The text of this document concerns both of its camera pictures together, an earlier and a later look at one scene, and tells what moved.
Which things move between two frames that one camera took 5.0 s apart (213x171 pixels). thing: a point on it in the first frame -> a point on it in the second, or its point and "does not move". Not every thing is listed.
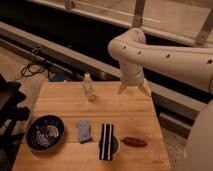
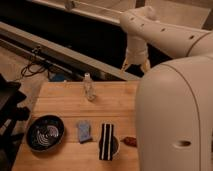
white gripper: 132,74 -> 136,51
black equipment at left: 10,114 does not move
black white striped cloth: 106,142 does not move
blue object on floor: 59,76 does not move
